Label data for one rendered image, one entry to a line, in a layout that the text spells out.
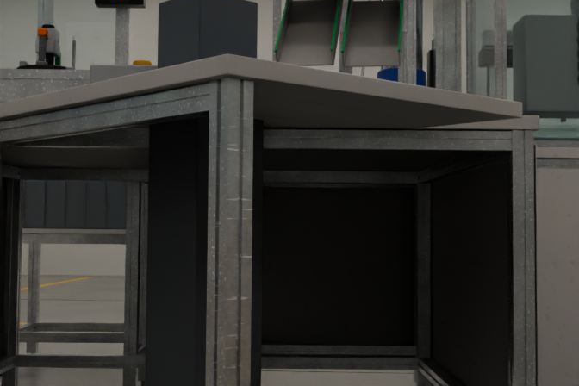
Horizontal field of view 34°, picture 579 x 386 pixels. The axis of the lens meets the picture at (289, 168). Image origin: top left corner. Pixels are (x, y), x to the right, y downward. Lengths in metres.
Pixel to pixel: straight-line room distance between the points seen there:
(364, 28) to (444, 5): 1.16
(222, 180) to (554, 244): 1.61
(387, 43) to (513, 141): 0.40
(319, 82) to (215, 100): 0.17
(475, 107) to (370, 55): 0.53
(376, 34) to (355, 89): 0.79
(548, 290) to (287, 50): 1.08
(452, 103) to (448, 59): 1.73
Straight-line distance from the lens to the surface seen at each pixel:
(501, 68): 2.91
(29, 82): 2.13
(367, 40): 2.24
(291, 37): 2.24
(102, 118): 1.62
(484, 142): 2.02
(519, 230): 2.02
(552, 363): 2.82
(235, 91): 1.34
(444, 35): 3.40
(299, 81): 1.40
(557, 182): 2.80
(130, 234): 3.39
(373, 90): 1.51
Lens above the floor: 0.61
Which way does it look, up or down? 4 degrees up
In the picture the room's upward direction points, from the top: straight up
